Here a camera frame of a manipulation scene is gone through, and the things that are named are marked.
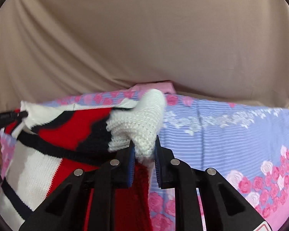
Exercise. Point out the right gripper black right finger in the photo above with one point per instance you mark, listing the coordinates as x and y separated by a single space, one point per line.
204 198

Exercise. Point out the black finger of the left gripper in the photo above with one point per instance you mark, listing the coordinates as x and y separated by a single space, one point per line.
11 117

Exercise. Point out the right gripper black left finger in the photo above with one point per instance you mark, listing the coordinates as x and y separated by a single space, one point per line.
84 199

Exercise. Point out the white red black knit sweater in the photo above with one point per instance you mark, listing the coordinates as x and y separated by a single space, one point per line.
52 142

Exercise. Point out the pink blue floral bedsheet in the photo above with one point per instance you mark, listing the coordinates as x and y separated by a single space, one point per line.
248 145

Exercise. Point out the beige fabric headboard cover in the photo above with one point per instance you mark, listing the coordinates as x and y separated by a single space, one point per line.
230 50

